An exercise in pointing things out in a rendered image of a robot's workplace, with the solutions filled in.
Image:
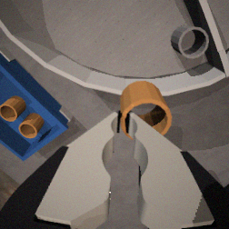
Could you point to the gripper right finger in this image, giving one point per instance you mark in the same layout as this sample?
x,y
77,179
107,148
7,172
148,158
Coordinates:
x,y
175,191

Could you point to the blue crate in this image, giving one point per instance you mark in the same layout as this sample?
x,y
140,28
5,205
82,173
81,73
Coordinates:
x,y
14,79

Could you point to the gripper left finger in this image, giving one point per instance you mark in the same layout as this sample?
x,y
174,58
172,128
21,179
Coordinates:
x,y
71,189

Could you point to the grey metal sleeve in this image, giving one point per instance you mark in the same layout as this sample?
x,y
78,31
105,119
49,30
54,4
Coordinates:
x,y
200,43

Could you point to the bronze bushing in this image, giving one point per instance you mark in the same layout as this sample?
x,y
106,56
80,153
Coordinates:
x,y
17,106
142,92
30,127

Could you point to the white round turntable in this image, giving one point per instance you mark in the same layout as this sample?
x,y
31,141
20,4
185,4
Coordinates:
x,y
94,42

